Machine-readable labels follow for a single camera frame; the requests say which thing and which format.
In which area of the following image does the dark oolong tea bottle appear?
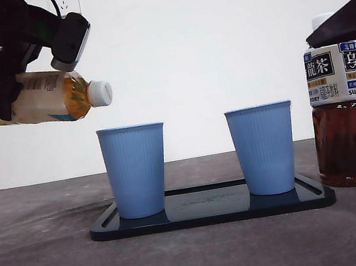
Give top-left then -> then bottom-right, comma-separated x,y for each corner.
293,9 -> 356,193

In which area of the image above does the pale tea bottle white label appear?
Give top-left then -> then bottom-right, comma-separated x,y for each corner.
0,58 -> 117,134

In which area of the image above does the dark teal flat tray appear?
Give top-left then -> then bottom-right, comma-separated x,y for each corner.
85,164 -> 338,246

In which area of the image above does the thin black cable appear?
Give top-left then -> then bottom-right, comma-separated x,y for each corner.
46,0 -> 65,21

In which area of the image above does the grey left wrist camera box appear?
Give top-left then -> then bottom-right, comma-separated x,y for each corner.
42,9 -> 98,75

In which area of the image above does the light blue ribbed cup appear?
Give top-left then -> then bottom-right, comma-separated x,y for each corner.
223,99 -> 306,201
95,119 -> 179,224

